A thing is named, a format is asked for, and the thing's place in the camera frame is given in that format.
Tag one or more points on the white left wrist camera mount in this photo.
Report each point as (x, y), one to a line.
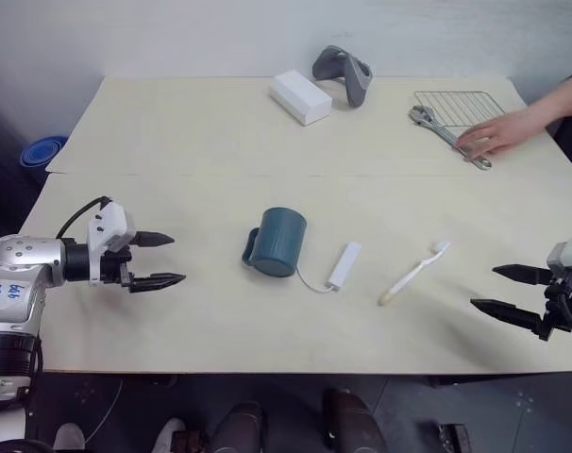
(107, 222)

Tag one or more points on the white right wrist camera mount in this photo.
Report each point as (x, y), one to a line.
(571, 257)

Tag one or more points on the person's bare hand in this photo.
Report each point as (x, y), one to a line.
(496, 134)

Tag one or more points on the teal plastic mug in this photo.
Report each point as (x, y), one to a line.
(279, 240)

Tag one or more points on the silver adjustable wrench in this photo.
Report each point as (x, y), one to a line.
(434, 126)

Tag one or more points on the person's bare forearm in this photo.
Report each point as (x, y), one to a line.
(555, 104)

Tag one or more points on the white rectangular box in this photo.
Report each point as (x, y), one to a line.
(301, 96)

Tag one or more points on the blue bowl on floor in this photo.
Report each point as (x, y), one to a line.
(43, 151)

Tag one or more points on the white toothbrush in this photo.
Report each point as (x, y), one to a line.
(411, 276)

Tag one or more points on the dark rounded shape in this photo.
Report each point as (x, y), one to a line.
(239, 429)
(352, 422)

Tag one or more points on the grey handheld controller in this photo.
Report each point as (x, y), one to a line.
(354, 80)

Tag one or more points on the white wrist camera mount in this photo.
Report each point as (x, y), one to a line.
(571, 257)
(107, 222)

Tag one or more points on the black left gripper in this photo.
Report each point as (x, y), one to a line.
(112, 267)

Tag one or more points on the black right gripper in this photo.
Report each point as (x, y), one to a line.
(556, 311)

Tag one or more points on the white shoe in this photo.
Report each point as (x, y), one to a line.
(69, 436)
(169, 434)

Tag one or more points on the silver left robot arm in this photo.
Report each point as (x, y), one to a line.
(17, 278)

